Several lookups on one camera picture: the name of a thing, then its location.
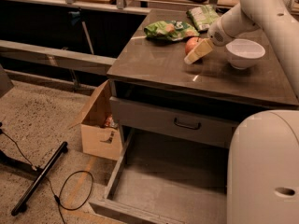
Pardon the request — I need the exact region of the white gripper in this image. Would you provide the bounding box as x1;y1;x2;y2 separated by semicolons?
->
184;16;235;64

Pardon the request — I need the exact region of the red apple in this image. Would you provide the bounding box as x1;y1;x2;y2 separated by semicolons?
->
185;36;202;55

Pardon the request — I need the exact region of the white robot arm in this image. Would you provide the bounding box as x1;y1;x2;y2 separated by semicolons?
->
184;0;299;224

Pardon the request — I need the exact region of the grey drawer cabinet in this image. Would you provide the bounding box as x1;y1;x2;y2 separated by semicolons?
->
107;8;299;170

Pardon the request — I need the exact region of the grey open lower drawer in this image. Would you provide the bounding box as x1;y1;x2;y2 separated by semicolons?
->
90;129;228;224

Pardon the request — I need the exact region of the green snack bag rear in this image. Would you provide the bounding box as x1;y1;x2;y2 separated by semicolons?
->
187;5;220;32

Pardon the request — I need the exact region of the green snack bag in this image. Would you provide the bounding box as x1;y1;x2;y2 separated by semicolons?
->
144;21;200;42
187;5;220;32

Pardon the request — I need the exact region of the white ceramic bowl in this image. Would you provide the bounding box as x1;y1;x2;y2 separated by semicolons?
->
225;38;265;70

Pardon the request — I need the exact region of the green snack bag front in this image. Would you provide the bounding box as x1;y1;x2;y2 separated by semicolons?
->
144;21;200;42

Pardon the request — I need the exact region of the red snack packet in box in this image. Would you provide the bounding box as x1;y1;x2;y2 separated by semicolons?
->
104;115;118;129

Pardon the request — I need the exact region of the cardboard box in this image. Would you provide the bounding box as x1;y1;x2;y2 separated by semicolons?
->
70;81;122;161

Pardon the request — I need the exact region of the black stand leg bar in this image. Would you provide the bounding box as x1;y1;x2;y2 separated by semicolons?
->
11;142;68;217

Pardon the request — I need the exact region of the grey upper drawer with handle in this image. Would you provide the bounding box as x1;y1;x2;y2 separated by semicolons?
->
110;97;238;148

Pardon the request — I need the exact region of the grey metal rail beam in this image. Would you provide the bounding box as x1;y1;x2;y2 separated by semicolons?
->
0;40;116;76

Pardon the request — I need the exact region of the black floor cable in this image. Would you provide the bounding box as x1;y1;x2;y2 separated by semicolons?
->
0;128;94;224

